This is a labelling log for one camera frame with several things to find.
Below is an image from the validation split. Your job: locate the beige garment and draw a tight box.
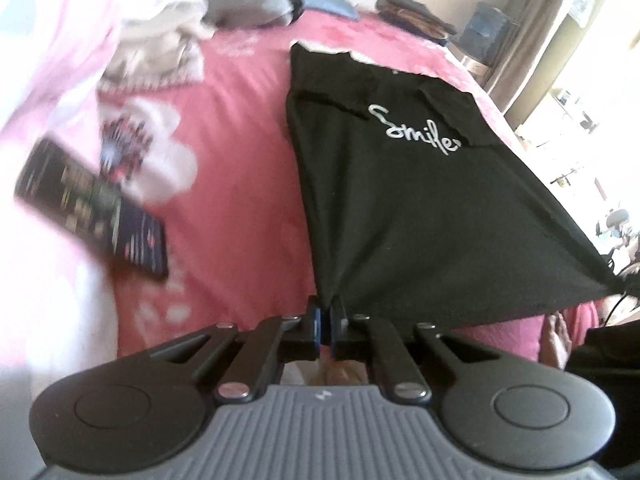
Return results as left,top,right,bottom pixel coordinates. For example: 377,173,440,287
100,25,205,92

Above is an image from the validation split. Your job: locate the pink floral blanket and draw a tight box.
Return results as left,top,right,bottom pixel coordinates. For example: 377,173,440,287
95,7,601,376

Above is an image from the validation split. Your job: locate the dark smartphone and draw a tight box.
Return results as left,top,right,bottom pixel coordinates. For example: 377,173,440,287
14,139,171,282

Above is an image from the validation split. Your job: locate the blue water bottle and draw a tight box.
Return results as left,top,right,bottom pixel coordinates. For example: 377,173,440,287
457,2,512,57

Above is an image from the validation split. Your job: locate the folded tan garment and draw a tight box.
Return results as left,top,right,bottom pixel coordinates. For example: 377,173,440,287
376,2,449,37

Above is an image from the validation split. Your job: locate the black t-shirt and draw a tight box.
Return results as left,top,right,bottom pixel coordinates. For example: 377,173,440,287
285,42,624,329

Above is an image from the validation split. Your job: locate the stack of folded dark clothes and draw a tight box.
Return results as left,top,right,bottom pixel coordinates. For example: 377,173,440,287
379,0,457,22

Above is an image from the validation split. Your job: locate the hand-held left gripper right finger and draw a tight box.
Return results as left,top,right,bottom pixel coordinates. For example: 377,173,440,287
330,296,503,403

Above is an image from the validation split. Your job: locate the pink quilt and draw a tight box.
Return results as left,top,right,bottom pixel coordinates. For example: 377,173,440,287
0,0,127,241

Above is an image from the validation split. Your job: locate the white garment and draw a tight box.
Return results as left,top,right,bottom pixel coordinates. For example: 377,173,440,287
120,0,212,41

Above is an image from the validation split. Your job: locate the beige curtain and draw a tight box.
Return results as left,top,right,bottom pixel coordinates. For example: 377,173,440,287
482,0,597,112

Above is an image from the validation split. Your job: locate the white water dispenser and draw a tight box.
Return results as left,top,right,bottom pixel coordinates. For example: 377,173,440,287
457,52,494,82

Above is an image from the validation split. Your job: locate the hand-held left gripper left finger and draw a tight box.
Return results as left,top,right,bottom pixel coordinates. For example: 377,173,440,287
145,296,324,403

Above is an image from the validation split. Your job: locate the folded light blue cloth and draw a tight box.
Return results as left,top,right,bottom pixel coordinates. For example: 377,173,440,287
295,0,359,22

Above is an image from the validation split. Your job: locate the person's bare foot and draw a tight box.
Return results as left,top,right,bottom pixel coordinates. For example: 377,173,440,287
540,311,572,382

